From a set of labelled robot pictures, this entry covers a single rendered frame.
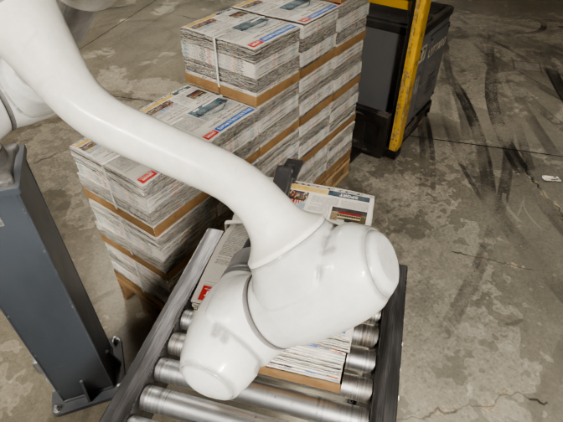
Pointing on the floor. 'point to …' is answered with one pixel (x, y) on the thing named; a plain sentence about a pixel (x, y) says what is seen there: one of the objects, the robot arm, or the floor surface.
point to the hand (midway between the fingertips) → (291, 195)
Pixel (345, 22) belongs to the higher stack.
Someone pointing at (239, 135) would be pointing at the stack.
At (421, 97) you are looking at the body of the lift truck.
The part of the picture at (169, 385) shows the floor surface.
